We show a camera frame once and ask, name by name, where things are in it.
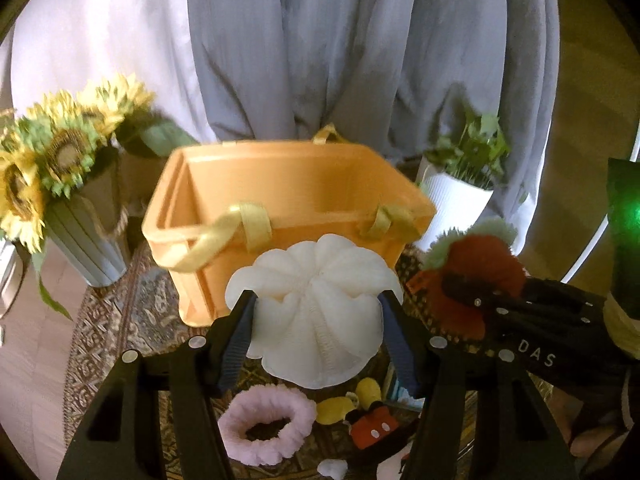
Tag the mouse plush toy red shorts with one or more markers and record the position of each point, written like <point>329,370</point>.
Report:
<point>372,422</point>

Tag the pale green ribbed vase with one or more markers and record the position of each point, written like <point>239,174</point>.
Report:
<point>87,245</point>

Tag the red and green plush toy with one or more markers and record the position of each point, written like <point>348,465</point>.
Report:
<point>467,265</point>

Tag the brown patterned table mat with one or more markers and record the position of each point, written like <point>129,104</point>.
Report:
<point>130,320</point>

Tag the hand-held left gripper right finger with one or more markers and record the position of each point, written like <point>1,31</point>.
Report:
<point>401,347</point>

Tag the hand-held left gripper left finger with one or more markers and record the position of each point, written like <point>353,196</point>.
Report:
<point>234,347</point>

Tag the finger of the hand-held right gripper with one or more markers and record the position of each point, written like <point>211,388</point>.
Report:
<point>475,292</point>

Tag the pink fluffy scrunchie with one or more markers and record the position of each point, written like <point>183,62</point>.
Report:
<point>265,425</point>

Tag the grey curtain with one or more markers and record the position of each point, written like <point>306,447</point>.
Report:
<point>370,50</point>

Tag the green potted plant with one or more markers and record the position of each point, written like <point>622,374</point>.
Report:
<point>472,147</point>

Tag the white ribbed plant pot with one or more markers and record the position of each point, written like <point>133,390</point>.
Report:
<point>450,200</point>

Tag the white pumpkin plush cushion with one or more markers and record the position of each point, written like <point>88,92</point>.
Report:
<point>312,310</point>

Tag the person's right hand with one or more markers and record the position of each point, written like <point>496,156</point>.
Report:
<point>592,437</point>

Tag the artificial sunflower bouquet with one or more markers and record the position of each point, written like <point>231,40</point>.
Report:
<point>60,150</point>

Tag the small white plush piece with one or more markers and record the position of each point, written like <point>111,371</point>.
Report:
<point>332,469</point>

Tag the white sheer curtain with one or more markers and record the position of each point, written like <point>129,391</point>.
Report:
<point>110,30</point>

